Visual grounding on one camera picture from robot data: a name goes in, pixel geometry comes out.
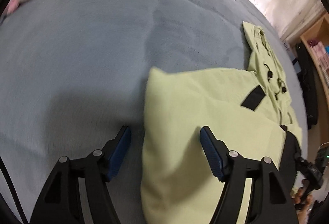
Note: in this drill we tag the black patterned garment beside bed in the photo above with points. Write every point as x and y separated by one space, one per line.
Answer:
307 82

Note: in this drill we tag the blue fleece bed blanket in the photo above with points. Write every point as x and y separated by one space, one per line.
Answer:
74 71

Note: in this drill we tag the pink boxes on shelf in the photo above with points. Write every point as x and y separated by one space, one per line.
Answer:
319 51

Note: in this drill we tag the person's right hand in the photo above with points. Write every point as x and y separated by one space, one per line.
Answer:
302 200

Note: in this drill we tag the wooden bookshelf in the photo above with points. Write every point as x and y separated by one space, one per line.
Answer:
319 31

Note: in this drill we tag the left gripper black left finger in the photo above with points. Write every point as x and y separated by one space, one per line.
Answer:
59 200

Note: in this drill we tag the green and black hooded jacket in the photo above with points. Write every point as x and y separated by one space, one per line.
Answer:
250 110

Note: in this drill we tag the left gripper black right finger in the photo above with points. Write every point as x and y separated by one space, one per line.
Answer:
269 200

